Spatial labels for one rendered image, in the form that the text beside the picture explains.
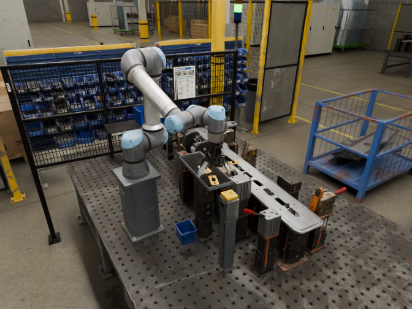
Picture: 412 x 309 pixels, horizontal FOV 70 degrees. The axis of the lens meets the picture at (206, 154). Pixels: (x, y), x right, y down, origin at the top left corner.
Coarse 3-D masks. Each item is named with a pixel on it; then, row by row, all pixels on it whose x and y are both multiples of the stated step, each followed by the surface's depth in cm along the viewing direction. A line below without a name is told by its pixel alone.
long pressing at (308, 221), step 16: (224, 144) 220; (240, 160) 197; (256, 176) 179; (256, 192) 164; (272, 192) 164; (288, 208) 151; (304, 208) 151; (288, 224) 140; (304, 224) 140; (320, 224) 141
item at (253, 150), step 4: (252, 148) 203; (256, 148) 204; (248, 152) 201; (252, 152) 203; (256, 152) 205; (248, 156) 203; (252, 156) 205; (248, 160) 204; (252, 160) 206; (252, 164) 208
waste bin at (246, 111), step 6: (252, 78) 538; (246, 84) 509; (252, 84) 501; (252, 90) 505; (246, 96) 521; (252, 96) 512; (252, 102) 517; (246, 108) 530; (252, 108) 522; (246, 114) 535; (252, 114) 527; (246, 120) 541; (252, 120) 533
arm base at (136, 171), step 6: (126, 162) 154; (132, 162) 153; (138, 162) 154; (144, 162) 158; (126, 168) 155; (132, 168) 154; (138, 168) 155; (144, 168) 157; (126, 174) 156; (132, 174) 156; (138, 174) 156; (144, 174) 158
